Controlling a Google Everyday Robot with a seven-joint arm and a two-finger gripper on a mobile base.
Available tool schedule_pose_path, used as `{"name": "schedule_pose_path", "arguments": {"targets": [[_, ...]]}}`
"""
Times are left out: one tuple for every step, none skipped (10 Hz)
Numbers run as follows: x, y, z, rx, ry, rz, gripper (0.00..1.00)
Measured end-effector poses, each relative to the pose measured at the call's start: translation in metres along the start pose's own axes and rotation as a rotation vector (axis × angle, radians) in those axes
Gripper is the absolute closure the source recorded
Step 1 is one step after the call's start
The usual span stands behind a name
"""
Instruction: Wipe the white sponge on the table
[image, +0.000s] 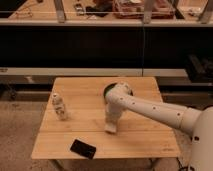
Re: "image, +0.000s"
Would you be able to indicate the black box at right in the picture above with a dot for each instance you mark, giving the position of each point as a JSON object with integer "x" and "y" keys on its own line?
{"x": 199, "y": 69}

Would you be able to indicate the red tray on shelf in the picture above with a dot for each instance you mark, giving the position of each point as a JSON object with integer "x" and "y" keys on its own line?
{"x": 135, "y": 9}

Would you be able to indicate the black smartphone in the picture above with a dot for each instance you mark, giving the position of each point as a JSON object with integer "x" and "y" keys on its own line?
{"x": 83, "y": 149}

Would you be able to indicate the wooden table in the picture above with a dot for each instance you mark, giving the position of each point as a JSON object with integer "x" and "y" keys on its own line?
{"x": 138, "y": 141}

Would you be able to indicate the green plate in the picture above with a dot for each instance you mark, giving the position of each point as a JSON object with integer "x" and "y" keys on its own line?
{"x": 122, "y": 85}

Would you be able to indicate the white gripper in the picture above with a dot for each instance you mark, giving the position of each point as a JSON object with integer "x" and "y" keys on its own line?
{"x": 113, "y": 113}

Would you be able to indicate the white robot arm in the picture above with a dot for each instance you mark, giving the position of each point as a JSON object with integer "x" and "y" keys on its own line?
{"x": 196, "y": 123}

